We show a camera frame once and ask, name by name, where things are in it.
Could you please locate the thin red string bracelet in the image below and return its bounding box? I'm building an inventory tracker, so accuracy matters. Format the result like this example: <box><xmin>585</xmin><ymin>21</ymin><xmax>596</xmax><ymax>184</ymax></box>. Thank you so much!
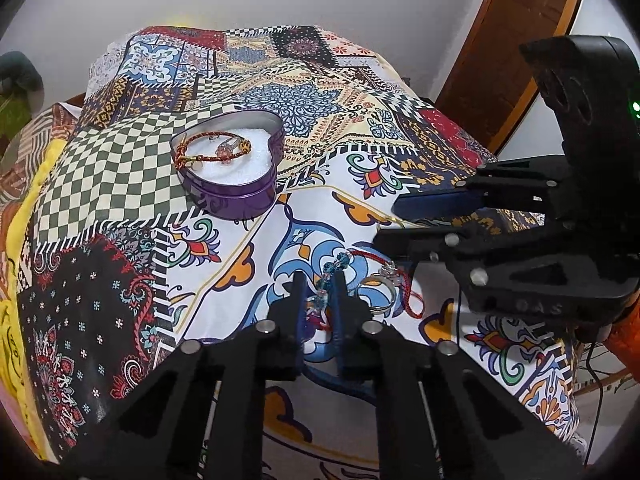
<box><xmin>349</xmin><ymin>246</ymin><xmax>426</xmax><ymax>321</ymax></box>

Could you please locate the silver ring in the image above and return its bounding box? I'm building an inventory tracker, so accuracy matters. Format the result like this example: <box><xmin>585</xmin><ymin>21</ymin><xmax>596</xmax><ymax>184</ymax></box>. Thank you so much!
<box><xmin>357</xmin><ymin>266</ymin><xmax>404</xmax><ymax>317</ymax></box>

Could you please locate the blue bead bracelet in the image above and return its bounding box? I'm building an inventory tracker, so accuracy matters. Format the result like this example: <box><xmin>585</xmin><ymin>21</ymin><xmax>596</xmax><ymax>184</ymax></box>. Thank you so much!
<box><xmin>307</xmin><ymin>251</ymin><xmax>354</xmax><ymax>328</ymax></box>

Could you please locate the red braided bracelet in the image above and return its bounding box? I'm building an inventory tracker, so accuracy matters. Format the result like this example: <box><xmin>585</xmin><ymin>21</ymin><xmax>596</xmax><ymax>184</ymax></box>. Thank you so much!
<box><xmin>172</xmin><ymin>130</ymin><xmax>253</xmax><ymax>172</ymax></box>

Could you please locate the brown wooden door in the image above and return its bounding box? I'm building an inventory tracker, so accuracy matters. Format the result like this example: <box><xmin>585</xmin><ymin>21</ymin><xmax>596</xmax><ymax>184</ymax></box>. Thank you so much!
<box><xmin>436</xmin><ymin>0</ymin><xmax>579</xmax><ymax>153</ymax></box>

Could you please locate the colourful patchwork bedspread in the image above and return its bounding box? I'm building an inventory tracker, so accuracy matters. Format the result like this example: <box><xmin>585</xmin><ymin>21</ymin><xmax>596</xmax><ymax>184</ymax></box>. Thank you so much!
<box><xmin>17</xmin><ymin>26</ymin><xmax>579</xmax><ymax>479</ymax></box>

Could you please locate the yellow cloth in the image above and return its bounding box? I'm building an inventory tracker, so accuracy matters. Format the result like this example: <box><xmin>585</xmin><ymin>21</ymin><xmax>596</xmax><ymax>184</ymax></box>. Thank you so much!
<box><xmin>1</xmin><ymin>139</ymin><xmax>67</xmax><ymax>460</ymax></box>

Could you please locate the purple heart-shaped tin box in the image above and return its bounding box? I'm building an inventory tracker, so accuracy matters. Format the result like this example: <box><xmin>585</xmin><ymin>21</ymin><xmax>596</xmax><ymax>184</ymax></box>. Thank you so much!
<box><xmin>169</xmin><ymin>110</ymin><xmax>284</xmax><ymax>220</ymax></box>

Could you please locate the brown patterned blanket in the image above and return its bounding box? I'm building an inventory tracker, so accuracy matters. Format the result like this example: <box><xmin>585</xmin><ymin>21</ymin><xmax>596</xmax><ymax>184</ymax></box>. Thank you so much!
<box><xmin>1</xmin><ymin>102</ymin><xmax>80</xmax><ymax>203</ymax></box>

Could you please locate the green patterned storage box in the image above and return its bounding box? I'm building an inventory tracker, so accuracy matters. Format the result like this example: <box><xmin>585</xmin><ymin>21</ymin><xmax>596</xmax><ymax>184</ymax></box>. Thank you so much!
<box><xmin>0</xmin><ymin>91</ymin><xmax>32</xmax><ymax>141</ymax></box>

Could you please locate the grey plush toy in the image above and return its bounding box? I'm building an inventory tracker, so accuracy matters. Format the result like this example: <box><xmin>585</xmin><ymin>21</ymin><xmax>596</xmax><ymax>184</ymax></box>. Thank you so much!
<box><xmin>0</xmin><ymin>51</ymin><xmax>44</xmax><ymax>110</ymax></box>

